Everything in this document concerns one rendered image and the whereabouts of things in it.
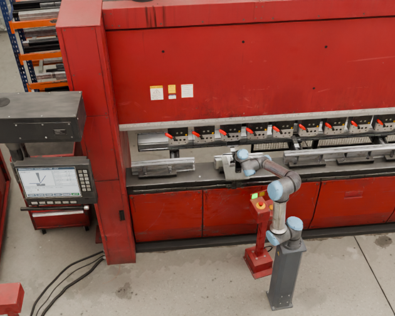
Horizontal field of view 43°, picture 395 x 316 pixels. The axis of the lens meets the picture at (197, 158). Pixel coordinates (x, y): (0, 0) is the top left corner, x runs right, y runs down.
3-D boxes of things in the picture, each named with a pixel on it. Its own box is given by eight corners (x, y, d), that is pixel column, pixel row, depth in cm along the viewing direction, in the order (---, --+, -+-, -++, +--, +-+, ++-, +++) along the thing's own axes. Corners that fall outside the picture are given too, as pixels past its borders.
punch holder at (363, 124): (349, 133, 383) (353, 116, 372) (345, 126, 390) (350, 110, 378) (368, 132, 384) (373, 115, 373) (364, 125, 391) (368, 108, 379)
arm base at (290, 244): (304, 248, 353) (306, 240, 346) (284, 251, 351) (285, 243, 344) (297, 232, 363) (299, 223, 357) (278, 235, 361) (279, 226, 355)
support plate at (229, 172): (226, 180, 372) (226, 180, 371) (221, 157, 391) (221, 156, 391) (249, 179, 373) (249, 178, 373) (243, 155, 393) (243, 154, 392)
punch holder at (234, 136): (221, 142, 377) (221, 125, 365) (219, 135, 383) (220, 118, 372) (240, 140, 378) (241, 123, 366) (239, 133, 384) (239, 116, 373)
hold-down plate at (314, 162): (289, 168, 398) (289, 166, 396) (287, 164, 402) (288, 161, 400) (325, 166, 400) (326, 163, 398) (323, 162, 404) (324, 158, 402)
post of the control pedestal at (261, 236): (257, 257, 426) (262, 216, 389) (254, 252, 430) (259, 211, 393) (263, 256, 428) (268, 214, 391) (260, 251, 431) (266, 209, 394)
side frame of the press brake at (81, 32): (107, 266, 435) (54, 26, 278) (110, 194, 497) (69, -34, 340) (135, 263, 436) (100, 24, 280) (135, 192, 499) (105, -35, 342)
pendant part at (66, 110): (21, 217, 332) (-16, 118, 274) (29, 190, 350) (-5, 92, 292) (97, 215, 333) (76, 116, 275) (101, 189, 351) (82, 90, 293)
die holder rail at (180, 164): (132, 175, 393) (131, 166, 387) (132, 169, 398) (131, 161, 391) (195, 170, 397) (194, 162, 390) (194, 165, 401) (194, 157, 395)
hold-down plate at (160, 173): (138, 179, 390) (138, 177, 388) (138, 174, 394) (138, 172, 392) (176, 177, 392) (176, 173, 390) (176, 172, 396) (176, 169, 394)
